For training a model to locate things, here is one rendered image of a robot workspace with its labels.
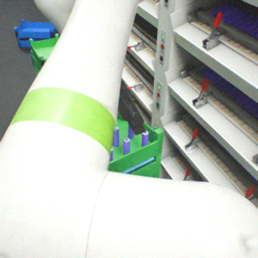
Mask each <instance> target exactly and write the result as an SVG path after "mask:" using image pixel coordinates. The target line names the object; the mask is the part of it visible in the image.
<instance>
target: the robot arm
mask: <svg viewBox="0 0 258 258"><path fill-rule="evenodd" d="M33 1H34V3H35V5H36V7H37V8H38V10H39V11H40V13H41V14H42V15H43V16H44V17H45V18H46V19H47V20H48V21H49V22H50V23H51V24H52V25H53V26H54V27H55V29H56V30H57V31H58V33H59V34H60V37H59V39H58V41H57V43H56V44H55V47H54V48H53V50H52V52H51V53H50V55H49V57H48V59H47V61H46V63H45V65H44V66H43V67H42V69H41V70H40V72H39V74H38V75H37V77H36V79H35V81H34V82H33V84H32V86H31V88H30V89H29V91H28V93H27V94H26V96H25V97H24V99H23V101H22V103H21V105H20V106H19V108H18V110H17V112H16V114H15V116H14V118H13V120H12V121H11V124H10V126H9V128H8V129H7V131H6V133H5V135H4V137H3V139H2V141H1V143H0V258H258V209H257V207H256V206H255V205H254V204H253V203H252V202H250V201H249V200H248V199H247V198H246V197H244V196H243V195H241V194H240V193H238V192H236V191H234V190H232V189H230V188H228V187H225V186H222V185H219V184H215V183H209V182H202V181H184V180H170V179H160V178H154V177H145V176H137V175H133V174H126V173H119V172H111V171H109V170H108V168H109V162H110V158H111V148H112V141H113V134H114V129H115V122H116V125H117V111H118V112H119V113H120V115H121V117H122V120H124V121H125V122H128V123H129V125H130V126H131V128H132V130H133V132H134V133H135V135H139V134H141V133H144V132H146V129H145V128H144V126H143V124H142V123H144V119H143V118H142V116H141V114H140V113H139V111H138V109H137V107H136V105H135V103H134V101H135V98H131V97H132V95H131V93H130V91H129V89H128V87H127V86H126V84H125V82H124V80H123V78H122V74H123V67H124V61H125V57H126V52H127V46H128V42H129V39H130V34H131V30H132V26H133V23H134V20H135V16H136V12H137V10H138V4H139V0H33Z"/></svg>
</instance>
